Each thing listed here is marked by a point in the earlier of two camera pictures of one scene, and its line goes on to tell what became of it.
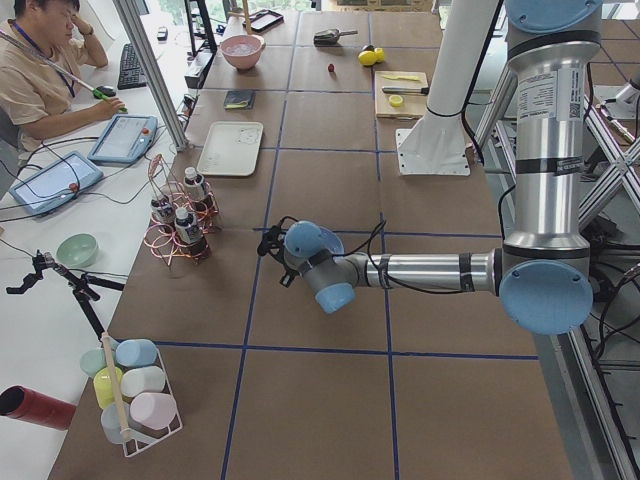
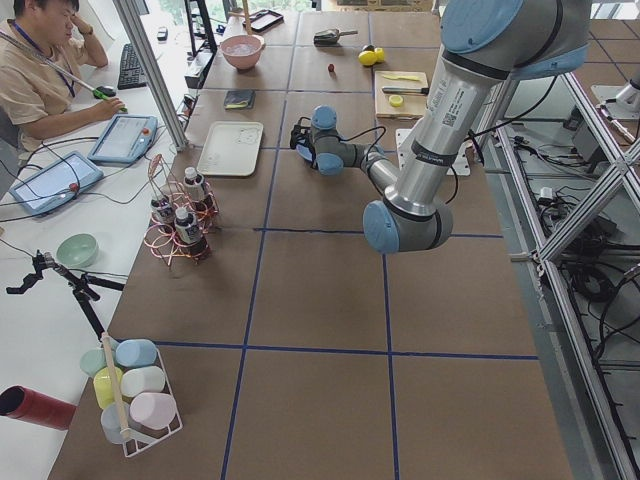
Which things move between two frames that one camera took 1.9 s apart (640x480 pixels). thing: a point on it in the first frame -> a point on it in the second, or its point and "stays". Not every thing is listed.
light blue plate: (323, 238) -> (304, 152)
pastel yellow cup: (102, 386) stays
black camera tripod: (81, 284) stays
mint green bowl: (77, 251) stays
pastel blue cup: (136, 352) stays
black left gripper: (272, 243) -> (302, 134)
